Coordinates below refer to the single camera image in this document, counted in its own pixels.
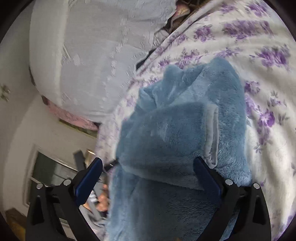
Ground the white lace bed cover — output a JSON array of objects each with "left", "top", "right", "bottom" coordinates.
[{"left": 29, "top": 1, "right": 176, "bottom": 123}]

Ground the dark window on wall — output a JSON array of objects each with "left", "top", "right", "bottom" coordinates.
[{"left": 23, "top": 145, "right": 78, "bottom": 206}]

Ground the person's left hand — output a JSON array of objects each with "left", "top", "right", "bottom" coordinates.
[{"left": 83, "top": 184, "right": 109, "bottom": 218}]

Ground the blue fleece garment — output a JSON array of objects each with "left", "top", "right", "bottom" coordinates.
[{"left": 107, "top": 58, "right": 251, "bottom": 240}]

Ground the purple floral bed quilt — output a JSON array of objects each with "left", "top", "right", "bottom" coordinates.
[{"left": 95, "top": 1, "right": 295, "bottom": 240}]

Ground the pink blanket under cover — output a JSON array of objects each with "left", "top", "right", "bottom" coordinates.
[{"left": 41, "top": 94, "right": 100, "bottom": 131}]

